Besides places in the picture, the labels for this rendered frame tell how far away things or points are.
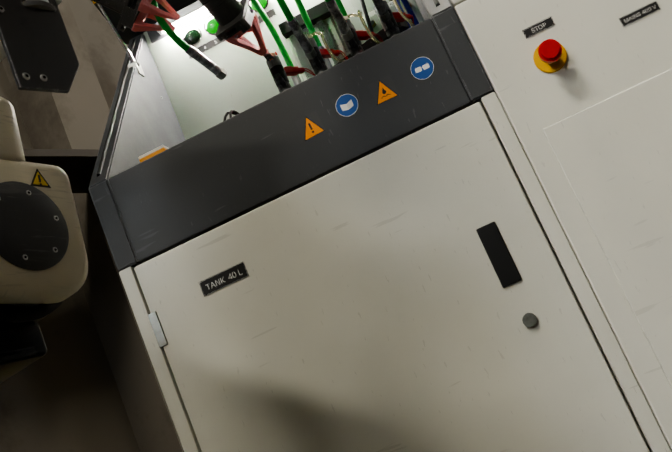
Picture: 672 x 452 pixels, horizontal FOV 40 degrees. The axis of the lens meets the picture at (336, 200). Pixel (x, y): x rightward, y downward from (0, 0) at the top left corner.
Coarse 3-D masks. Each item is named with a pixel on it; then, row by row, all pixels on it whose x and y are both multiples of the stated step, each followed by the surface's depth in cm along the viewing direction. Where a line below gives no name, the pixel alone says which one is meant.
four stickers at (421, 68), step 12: (420, 60) 149; (420, 72) 149; (432, 72) 149; (372, 84) 151; (384, 84) 150; (348, 96) 151; (384, 96) 150; (396, 96) 149; (336, 108) 152; (348, 108) 151; (360, 108) 151; (300, 120) 153; (312, 120) 152; (300, 132) 152; (312, 132) 152
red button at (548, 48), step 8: (552, 40) 141; (536, 48) 145; (544, 48) 141; (552, 48) 141; (560, 48) 141; (536, 56) 145; (544, 56) 141; (552, 56) 141; (560, 56) 141; (536, 64) 145; (544, 64) 144; (552, 64) 144; (560, 64) 144; (552, 72) 144
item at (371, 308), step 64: (448, 128) 147; (320, 192) 150; (384, 192) 148; (448, 192) 145; (512, 192) 143; (192, 256) 154; (256, 256) 151; (320, 256) 149; (384, 256) 146; (448, 256) 144; (512, 256) 142; (192, 320) 152; (256, 320) 150; (320, 320) 147; (384, 320) 145; (448, 320) 142; (512, 320) 140; (576, 320) 138; (192, 384) 150; (256, 384) 148; (320, 384) 146; (384, 384) 143; (448, 384) 141; (512, 384) 139; (576, 384) 137; (256, 448) 146; (320, 448) 144; (384, 448) 142; (448, 448) 140; (512, 448) 138; (576, 448) 135; (640, 448) 133
